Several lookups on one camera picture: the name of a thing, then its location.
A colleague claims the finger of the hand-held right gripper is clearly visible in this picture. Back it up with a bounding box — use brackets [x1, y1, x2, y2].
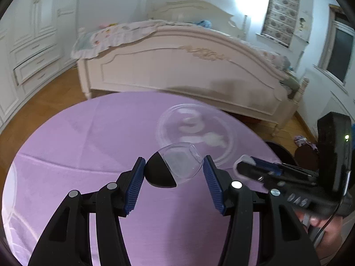
[237, 161, 318, 193]
[250, 156, 319, 178]

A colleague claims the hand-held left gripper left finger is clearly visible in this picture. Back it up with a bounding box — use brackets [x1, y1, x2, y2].
[28, 156, 147, 266]

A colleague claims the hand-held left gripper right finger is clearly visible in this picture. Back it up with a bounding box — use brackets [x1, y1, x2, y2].
[202, 155, 318, 266]

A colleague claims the black trash bin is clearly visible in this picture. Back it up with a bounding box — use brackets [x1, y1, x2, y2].
[265, 141, 296, 167]

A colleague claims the black clear plastic container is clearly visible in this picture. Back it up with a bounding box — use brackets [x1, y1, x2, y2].
[145, 142, 203, 188]

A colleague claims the person's right hand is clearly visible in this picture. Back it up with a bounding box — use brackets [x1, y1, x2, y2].
[295, 211, 344, 254]

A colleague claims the brown round stool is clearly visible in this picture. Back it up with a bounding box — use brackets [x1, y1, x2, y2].
[294, 145, 320, 167]

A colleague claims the purple floral cloth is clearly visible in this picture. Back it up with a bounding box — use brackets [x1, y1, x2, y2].
[293, 135, 317, 148]

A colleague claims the grey green cushion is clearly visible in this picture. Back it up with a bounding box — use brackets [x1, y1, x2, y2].
[278, 76, 302, 99]

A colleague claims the grey plush toy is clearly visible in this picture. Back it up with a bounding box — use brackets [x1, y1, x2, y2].
[277, 55, 292, 72]

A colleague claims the white framed window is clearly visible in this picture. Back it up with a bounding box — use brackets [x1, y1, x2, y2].
[318, 4, 355, 87]

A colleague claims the cream carved bed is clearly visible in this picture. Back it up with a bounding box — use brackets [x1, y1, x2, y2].
[71, 0, 310, 137]

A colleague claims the white wardrobe drawer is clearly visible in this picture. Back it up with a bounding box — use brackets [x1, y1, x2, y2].
[13, 58, 64, 86]

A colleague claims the floral blanket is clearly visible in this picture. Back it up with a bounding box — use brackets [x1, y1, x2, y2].
[71, 19, 292, 73]

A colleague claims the patterned window blind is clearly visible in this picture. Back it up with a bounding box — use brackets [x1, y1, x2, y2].
[261, 0, 302, 48]

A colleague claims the white wardrobe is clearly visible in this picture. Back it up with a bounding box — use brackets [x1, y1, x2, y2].
[0, 0, 81, 128]

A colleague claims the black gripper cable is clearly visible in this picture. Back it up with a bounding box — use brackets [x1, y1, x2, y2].
[313, 196, 353, 249]

